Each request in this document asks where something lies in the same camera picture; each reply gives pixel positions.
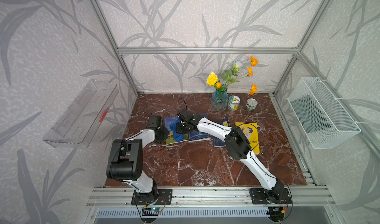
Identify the Little Prince blue book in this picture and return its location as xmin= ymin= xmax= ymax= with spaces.
xmin=188 ymin=131 xmax=211 ymax=142

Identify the Animal Farm book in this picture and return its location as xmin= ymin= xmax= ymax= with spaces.
xmin=164 ymin=116 xmax=189 ymax=145

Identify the dark navy Chinese book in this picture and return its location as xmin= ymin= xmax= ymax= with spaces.
xmin=213 ymin=118 xmax=230 ymax=147

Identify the yellow book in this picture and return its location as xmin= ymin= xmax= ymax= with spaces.
xmin=235 ymin=123 xmax=260 ymax=155

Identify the blue cloth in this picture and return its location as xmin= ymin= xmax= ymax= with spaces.
xmin=173 ymin=131 xmax=185 ymax=142

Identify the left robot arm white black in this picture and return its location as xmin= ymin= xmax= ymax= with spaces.
xmin=106 ymin=116 xmax=169 ymax=200

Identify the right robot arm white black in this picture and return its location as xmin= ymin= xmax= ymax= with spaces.
xmin=176 ymin=109 xmax=285 ymax=203

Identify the glass vase teal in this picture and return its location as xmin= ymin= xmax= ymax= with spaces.
xmin=211 ymin=89 xmax=229 ymax=112

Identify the green white tin can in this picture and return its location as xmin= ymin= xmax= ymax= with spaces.
xmin=228 ymin=95 xmax=240 ymax=111

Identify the open silver tin can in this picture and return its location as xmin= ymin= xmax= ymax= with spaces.
xmin=245 ymin=98 xmax=258 ymax=112

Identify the yellow orange flower bouquet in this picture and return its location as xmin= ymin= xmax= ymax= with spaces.
xmin=206 ymin=56 xmax=258 ymax=91

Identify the clear acrylic shelf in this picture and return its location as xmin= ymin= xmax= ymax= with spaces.
xmin=43 ymin=79 xmax=119 ymax=148

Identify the left circuit board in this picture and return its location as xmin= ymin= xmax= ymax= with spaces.
xmin=142 ymin=206 xmax=164 ymax=217

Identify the circuit board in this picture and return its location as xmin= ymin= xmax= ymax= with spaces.
xmin=142 ymin=206 xmax=164 ymax=217
xmin=267 ymin=207 xmax=285 ymax=220

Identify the right circuit board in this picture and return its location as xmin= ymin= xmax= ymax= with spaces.
xmin=267 ymin=207 xmax=285 ymax=220

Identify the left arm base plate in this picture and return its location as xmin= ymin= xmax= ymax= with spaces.
xmin=131 ymin=189 xmax=173 ymax=205

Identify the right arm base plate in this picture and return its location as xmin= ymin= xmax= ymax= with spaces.
xmin=249 ymin=188 xmax=293 ymax=205

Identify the white wire basket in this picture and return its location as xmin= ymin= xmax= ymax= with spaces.
xmin=288 ymin=76 xmax=361 ymax=149

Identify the aluminium front rail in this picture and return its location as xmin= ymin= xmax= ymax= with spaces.
xmin=86 ymin=186 xmax=335 ymax=208

